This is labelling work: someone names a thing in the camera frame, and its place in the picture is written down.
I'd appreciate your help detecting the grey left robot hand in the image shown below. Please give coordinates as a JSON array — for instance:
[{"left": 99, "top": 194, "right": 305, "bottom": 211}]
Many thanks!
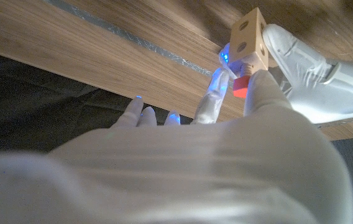
[{"left": 219, "top": 24, "right": 353, "bottom": 124}]

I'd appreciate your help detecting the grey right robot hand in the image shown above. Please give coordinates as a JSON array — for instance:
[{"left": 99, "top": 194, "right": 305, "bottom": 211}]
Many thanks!
[{"left": 0, "top": 67, "right": 353, "bottom": 224}]

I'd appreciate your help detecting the red-headed screw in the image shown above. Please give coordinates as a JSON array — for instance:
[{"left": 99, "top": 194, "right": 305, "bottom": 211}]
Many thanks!
[{"left": 232, "top": 63, "right": 255, "bottom": 99}]

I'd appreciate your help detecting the small wooden block with holes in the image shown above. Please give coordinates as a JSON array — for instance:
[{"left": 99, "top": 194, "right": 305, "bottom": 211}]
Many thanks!
[{"left": 228, "top": 7, "right": 270, "bottom": 77}]

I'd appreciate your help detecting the grey tape outline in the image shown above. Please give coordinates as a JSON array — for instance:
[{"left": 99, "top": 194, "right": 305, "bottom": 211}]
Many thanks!
[{"left": 44, "top": 0, "right": 235, "bottom": 88}]

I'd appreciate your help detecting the black backdrop curtain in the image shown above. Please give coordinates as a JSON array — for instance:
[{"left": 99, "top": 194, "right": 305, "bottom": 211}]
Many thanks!
[{"left": 0, "top": 48, "right": 193, "bottom": 153}]

